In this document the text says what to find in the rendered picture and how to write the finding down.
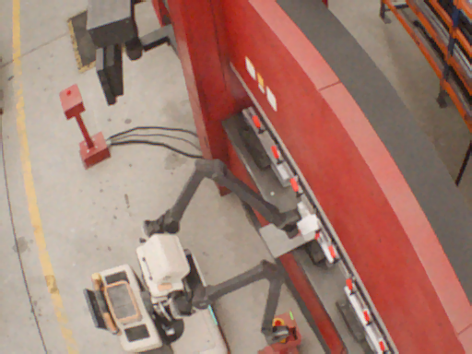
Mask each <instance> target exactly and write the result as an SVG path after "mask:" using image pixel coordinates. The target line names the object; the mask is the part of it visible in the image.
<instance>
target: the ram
mask: <svg viewBox="0 0 472 354"><path fill-rule="evenodd" d="M220 3H221V8H222V13H223V18H224V21H223V23H224V29H225V33H226V38H227V44H228V49H229V56H230V62H231V64H232V65H233V66H234V67H235V69H236V71H237V72H238V74H239V76H240V77H241V78H242V80H243V82H244V83H245V85H246V87H247V88H248V89H249V91H251V92H252V94H253V96H254V98H255V99H256V101H257V103H258V104H259V106H260V108H261V109H262V111H263V113H264V114H265V117H267V118H268V120H269V121H270V123H271V124H272V125H273V127H274V130H275V131H276V133H277V135H278V137H279V138H280V140H281V142H282V143H284V145H285V147H286V148H287V151H288V153H289V154H290V155H291V157H292V159H293V160H294V162H295V164H296V165H297V168H298V170H299V171H300V173H301V175H302V177H303V178H304V180H305V182H306V183H307V184H308V186H309V187H310V190H311V191H312V193H313V195H314V197H315V199H316V200H317V202H318V204H319V205H320V207H321V208H322V210H323V211H324V214H323V213H322V211H321V209H320V208H319V206H318V205H317V204H316V202H315V200H314V199H313V197H312V195H311V193H310V192H309V190H308V187H307V186H306V184H305V182H304V181H303V179H302V178H301V176H300V175H299V173H298V171H297V170H296V167H295V165H294V164H293V162H292V160H291V159H290V157H289V155H288V153H287V152H286V150H285V148H284V147H283V145H281V143H280V142H279V140H278V138H277V136H276V135H275V133H274V131H273V130H272V127H271V125H270V124H269V122H268V121H267V120H266V118H265V117H264V115H263V114H262V113H261V114H262V116H263V117H264V119H265V121H267V123H268V125H269V126H270V128H271V131H272V132H273V134H274V136H275V137H276V139H277V141H278V143H279V144H280V145H281V146H282V147H283V148H284V151H285V153H286V154H287V156H288V158H289V160H290V162H291V163H292V165H293V166H294V169H295V171H296V172H297V173H298V175H299V176H300V178H301V180H302V182H303V184H304V185H305V187H306V189H307V191H308V193H309V194H310V196H311V198H312V199H313V202H314V203H315V204H316V206H317V207H318V209H319V211H320V212H321V214H322V215H323V219H324V221H325V223H326V224H327V226H328V228H329V229H330V230H331V228H330V226H329V225H328V223H327V221H326V220H325V218H324V215H325V216H326V218H327V220H328V221H329V223H330V224H331V226H332V228H333V231H334V233H335V234H336V236H337V237H338V239H339V241H340V243H341V244H342V246H343V249H344V250H345V252H346V253H347V255H348V259H350V261H351V262H349V261H348V259H347V257H346V255H345V254H344V252H343V251H342V248H341V246H340V245H339V243H338V241H337V238H336V237H335V235H334V234H333V232H332V230H331V233H332V235H333V236H334V238H335V240H336V243H337V244H338V246H339V248H340V249H341V253H343V255H344V256H345V257H346V258H345V259H346V260H347V262H348V263H349V264H350V263H351V264H352V265H353V266H354V269H355V270H356V272H357V274H358V276H359V278H360V281H361V282H362V284H363V286H364V288H365V289H366V291H367V293H368V295H369V297H370V298H371V301H372V304H373V305H374V308H375V309H376V311H377V312H378V314H379V317H381V320H382V323H383V325H382V323H381V322H380V320H379V318H378V316H377V315H376V314H377V313H376V312H375V310H374V309H373V307H372V304H371V303H370V300H369V299H368V296H367V295H366V292H365V291H364V290H363V287H362V286H361V284H360V282H359V280H358V278H357V276H356V274H355V273H354V271H353V268H352V267H351V265H349V267H350V268H351V269H352V272H353V274H354V275H355V278H356V279H357V280H358V282H359V284H360V287H361V289H362V291H363V293H365V294H364V295H365V297H367V300H368V301H369V304H370V305H371V307H372V310H373V311H374V313H375V315H376V317H377V319H378V321H379V323H380V324H381V327H382V329H383V331H384V333H385V330H384V328H383V326H385V329H387V330H386V331H387V332H388V334H389V336H390V337H391V339H392V341H393V344H394V346H395V348H396V350H397V352H398V353H399V354H453V353H452V351H451V350H450V349H449V347H448V345H447V343H446V340H445V338H444V336H443V333H442V331H441V329H440V327H439V325H438V323H437V321H436V319H435V318H434V316H433V314H432V311H431V308H430V306H429V304H428V303H427V302H426V300H425V298H424V295H423V293H422V292H421V289H420V287H419V285H418V283H417V280H416V279H415V277H414V275H413V274H412V273H413V272H411V269H410V268H409V265H408V264H407V260H406V259H405V256H404V255H403V254H402V252H401V250H400V249H399V246H398V244H396V241H395V237H393V235H392V232H391V231H390V229H389V228H388V227H387V224H386V222H385V221H384V218H383V217H382V215H381V212H380V211H379V209H378V206H376V204H375V203H374V202H373V199H372V197H371V196H370V193H369V191H368V190H367V188H366V187H365V185H364V182H363V181H362V179H361V178H360V177H359V175H358V174H357V171H356V169H355V168H354V166H353V165H352V163H351V162H350V160H349V159H348V157H347V155H346V154H345V151H344V149H343V148H342V147H341V145H340V143H339V142H338V140H337V139H336V137H335V135H334V134H333V132H332V131H331V129H330V128H329V126H328V125H327V123H326V122H325V120H324V118H323V117H322V116H321V114H320V113H319V112H318V111H317V109H316V108H315V106H314V105H313V104H312V102H311V101H310V99H309V98H308V96H307V95H306V93H305V92H304V90H303V89H302V87H301V85H300V84H299V82H298V81H297V79H296V78H295V76H293V75H292V74H291V73H290V71H289V69H288V68H287V67H286V66H285V64H284V63H283V61H282V60H281V58H280V56H278V54H277V52H276V51H275V49H274V48H273V47H272V46H271V44H269V43H268V41H267V40H266V39H265V37H264V36H263V34H261V32H260V31H259V29H257V27H256V26H255V25H254V24H253V22H252V21H251V20H250V19H249V18H248V17H247V16H246V13H245V12H244V11H243V9H242V8H241V7H240V6H239V5H238V3H236V1H235V0H220ZM246 57H247V58H248V59H249V61H250V63H251V64H252V66H253V67H254V79H256V80H254V79H253V77H252V76H251V74H250V72H249V71H248V69H247V63H246ZM231 68H232V70H233V71H234V69H233V67H232V66H231ZM234 73H235V75H236V76H237V74H236V72H235V71H234ZM257 73H258V75H259V76H261V78H262V79H263V83H264V86H262V84H261V83H260V84H261V86H262V87H263V89H264V92H263V91H262V90H261V88H260V86H259V77H257ZM237 78H238V79H239V80H240V81H241V79H240V78H239V77H238V76H237ZM241 83H242V81H241ZM242 85H243V83H242ZM266 85H267V86H268V88H269V89H270V91H271V92H272V94H273V96H274V97H275V101H276V104H277V110H275V108H274V107H272V105H271V103H270V102H269V100H268V99H267V88H266ZM243 87H244V88H245V90H246V91H247V89H246V87H245V86H244V85H243ZM247 93H248V95H250V96H251V98H252V100H253V101H254V99H253V97H252V95H251V94H249V92H248V91H247ZM254 104H255V105H256V107H257V109H258V110H259V112H261V111H260V109H259V108H258V106H257V104H256V103H255V101H254ZM385 334H386V333H385ZM386 337H388V335H387V334H386ZM387 339H388V340H389V339H390V338H389V337H388V338H387ZM389 342H390V344H391V345H392V343H391V340H389ZM391 347H393V345H392V346H391ZM393 348H394V347H393ZM394 352H395V349H394ZM395 354H396V352H395Z"/></svg>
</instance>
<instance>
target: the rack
mask: <svg viewBox="0 0 472 354"><path fill-rule="evenodd" d="M428 1H429V2H430V3H431V5H432V6H433V7H434V8H435V10H436V11H437V12H438V14H439V15H440V16H441V17H442V19H443V20H444V21H445V23H446V24H447V25H448V27H449V28H450V30H449V31H450V32H449V33H450V36H449V40H448V41H449V42H448V45H447V46H448V47H447V48H446V47H445V45H443V42H442V41H441V40H440V39H439V37H438V35H437V34H436V32H434V30H433V29H432V27H431V25H430V24H429V23H428V21H427V20H426V19H425V18H424V17H423V16H422V15H421V13H420V12H419V10H418V9H417V8H416V6H415V5H414V4H413V3H412V1H411V0H404V1H400V2H394V3H391V2H390V1H389V0H381V1H380V5H381V7H380V15H379V17H380V18H381V19H382V20H383V22H384V24H386V23H391V22H392V20H391V19H390V18H389V17H388V16H387V15H386V14H385V12H386V11H387V12H388V11H392V12H393V13H394V14H395V16H396V17H397V19H398V21H399V22H400V23H401V25H402V26H403V27H404V28H405V29H406V31H407V33H408V34H409V36H410V37H411V38H412V39H413V40H414V42H415V43H416V44H417V46H418V47H419V49H420V50H421V52H422V54H423V56H425V57H426V59H427V60H428V63H429V64H430V65H431V67H432V69H433V71H434V72H435V73H436V75H437V77H438V78H439V79H440V80H441V81H440V85H441V86H440V92H439V95H438V97H436V98H434V99H436V100H437V102H438V105H439V106H440V108H441V109H443V108H445V107H448V104H447V103H446V102H445V100H444V97H447V96H450V97H451V99H452V101H453V102H454V105H455V107H456V108H457V110H458V111H459V112H460V115H461V116H462V117H463V120H464V121H465V124H466V125H467V128H468V129H469V131H470V133H471V135H472V123H471V122H470V120H469V118H468V116H467V115H466V112H465V111H464V108H462V105H461V103H460V102H459V100H458V99H457V97H456V96H455V94H454V92H453V90H452V89H451V87H450V86H449V84H448V83H447V80H448V79H447V78H448V75H449V71H450V65H452V66H453V68H454V70H455V72H456V73H457V74H458V76H459V77H460V78H461V80H462V82H463V83H464V85H465V86H466V89H467V90H468V91H469V94H470V95H471V97H472V86H471V85H470V84H469V81H468V80H467V79H466V76H465V75H464V73H463V72H462V70H461V68H460V67H459V65H458V64H457V62H456V61H455V60H454V58H453V53H454V52H453V50H454V43H455V38H457V39H458V40H459V41H460V43H461V44H462V45H463V47H464V48H465V49H466V52H467V53H468V54H469V56H470V57H471V58H472V49H471V47H470V46H469V45H468V43H467V42H466V38H465V37H464V36H463V34H462V35H461V33H460V32H459V31H458V23H459V18H460V14H461V13H460V12H461V8H462V9H463V10H464V11H465V13H466V14H467V15H468V17H469V18H470V19H471V21H472V10H471V9H470V8H469V7H468V5H466V3H465V1H464V0H454V13H453V18H452V21H451V19H449V18H448V17H447V15H446V14H445V12H444V9H443V8H442V7H441V5H438V4H437V2H436V1H435V0H428ZM385 4H386V5H387V6H388V8H385ZM408 7H410V9H411V11H412V12H413V13H414V14H415V16H416V17H417V18H418V19H419V21H421V22H422V24H423V27H422V28H424V29H425V30H426V31H428V32H429V33H430V35H431V36H432V38H433V39H434V40H435V41H436V43H437V44H438V45H439V47H440V48H441V50H442V52H443V53H444V56H445V57H444V61H445V62H444V67H443V72H441V71H440V70H439V68H438V66H437V65H436V64H435V63H434V61H433V59H432V58H431V57H430V55H429V53H428V52H427V51H426V49H425V48H424V46H423V45H422V43H421V42H420V40H419V39H418V38H417V36H416V34H415V32H414V30H415V29H411V28H410V27H409V25H408V24H407V23H406V22H405V20H404V19H403V18H402V17H401V16H400V14H399V12H398V11H397V10H398V9H402V8H408ZM455 20H456V21H455ZM451 47H452V48H451ZM450 48H451V49H450ZM445 90H446V91H447V92H445ZM444 92H445V93H444Z"/></svg>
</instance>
